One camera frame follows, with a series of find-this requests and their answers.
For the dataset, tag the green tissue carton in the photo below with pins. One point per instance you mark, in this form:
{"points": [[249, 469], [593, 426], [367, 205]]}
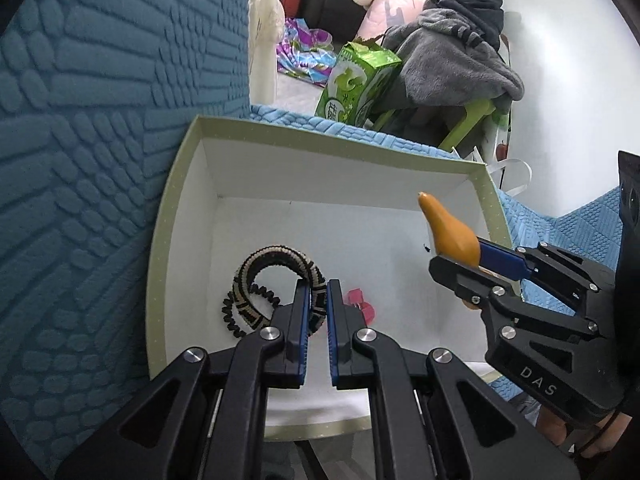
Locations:
{"points": [[361, 74]]}

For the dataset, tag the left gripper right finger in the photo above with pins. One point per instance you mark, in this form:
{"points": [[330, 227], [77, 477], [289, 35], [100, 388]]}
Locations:
{"points": [[432, 417]]}

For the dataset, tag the pink hair clip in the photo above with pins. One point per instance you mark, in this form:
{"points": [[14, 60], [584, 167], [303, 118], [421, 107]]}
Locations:
{"points": [[356, 299]]}

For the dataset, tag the left blue covered chair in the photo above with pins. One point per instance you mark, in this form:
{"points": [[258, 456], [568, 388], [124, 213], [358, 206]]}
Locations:
{"points": [[96, 97]]}

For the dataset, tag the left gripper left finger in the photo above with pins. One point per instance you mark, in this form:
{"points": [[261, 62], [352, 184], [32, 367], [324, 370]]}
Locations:
{"points": [[204, 415]]}

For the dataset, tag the colourful purple cloth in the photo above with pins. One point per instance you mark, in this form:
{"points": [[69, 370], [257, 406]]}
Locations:
{"points": [[305, 53]]}

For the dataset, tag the green white cardboard box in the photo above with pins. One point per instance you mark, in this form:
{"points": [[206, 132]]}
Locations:
{"points": [[238, 186]]}

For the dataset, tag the grey fleece blanket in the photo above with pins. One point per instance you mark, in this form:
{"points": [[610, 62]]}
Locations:
{"points": [[445, 62]]}

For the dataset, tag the green plastic stool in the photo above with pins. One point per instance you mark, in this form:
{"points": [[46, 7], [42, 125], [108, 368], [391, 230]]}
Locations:
{"points": [[442, 126]]}

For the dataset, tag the black suitcase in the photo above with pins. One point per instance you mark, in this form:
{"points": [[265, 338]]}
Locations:
{"points": [[341, 18]]}

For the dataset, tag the cream lace covered table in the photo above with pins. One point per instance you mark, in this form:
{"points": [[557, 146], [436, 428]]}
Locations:
{"points": [[266, 20]]}

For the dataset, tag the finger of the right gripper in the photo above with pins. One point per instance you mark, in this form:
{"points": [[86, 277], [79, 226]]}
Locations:
{"points": [[477, 287], [547, 266]]}

